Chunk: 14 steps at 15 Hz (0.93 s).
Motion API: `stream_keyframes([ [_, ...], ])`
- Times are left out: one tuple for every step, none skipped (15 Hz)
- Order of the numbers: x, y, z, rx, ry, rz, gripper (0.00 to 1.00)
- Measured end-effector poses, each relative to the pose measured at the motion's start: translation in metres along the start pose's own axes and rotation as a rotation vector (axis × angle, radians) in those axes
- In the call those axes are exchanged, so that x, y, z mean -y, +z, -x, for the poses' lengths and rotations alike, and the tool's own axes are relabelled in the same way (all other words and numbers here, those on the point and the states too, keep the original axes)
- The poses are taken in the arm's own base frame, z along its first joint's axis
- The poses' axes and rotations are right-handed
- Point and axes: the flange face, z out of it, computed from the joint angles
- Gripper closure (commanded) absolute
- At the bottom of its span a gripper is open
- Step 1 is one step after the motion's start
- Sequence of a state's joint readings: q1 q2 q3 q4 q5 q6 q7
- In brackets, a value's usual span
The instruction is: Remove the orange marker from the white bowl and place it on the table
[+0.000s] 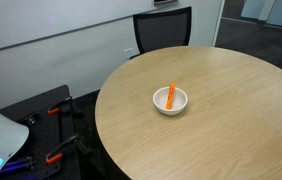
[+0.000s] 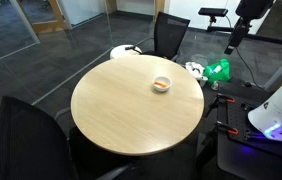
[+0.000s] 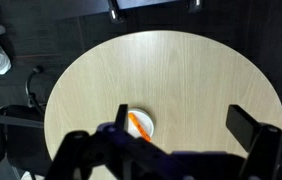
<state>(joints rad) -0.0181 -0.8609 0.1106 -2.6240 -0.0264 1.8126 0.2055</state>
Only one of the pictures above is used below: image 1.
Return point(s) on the white ceramic bowl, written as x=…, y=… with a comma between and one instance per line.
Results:
x=179, y=100

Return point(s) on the whiteboard tray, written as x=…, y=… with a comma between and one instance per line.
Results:
x=165, y=2

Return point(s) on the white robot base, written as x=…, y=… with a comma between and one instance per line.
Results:
x=1, y=136

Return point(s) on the white wall outlet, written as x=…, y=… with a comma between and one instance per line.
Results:
x=128, y=53

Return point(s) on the orange marker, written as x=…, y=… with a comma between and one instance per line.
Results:
x=170, y=98

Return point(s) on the black mesh office chair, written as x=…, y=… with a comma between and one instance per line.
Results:
x=162, y=30

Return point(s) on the white wall whiteboard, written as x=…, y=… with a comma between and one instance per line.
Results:
x=47, y=20

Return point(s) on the black mounting plate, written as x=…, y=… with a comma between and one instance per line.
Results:
x=47, y=133

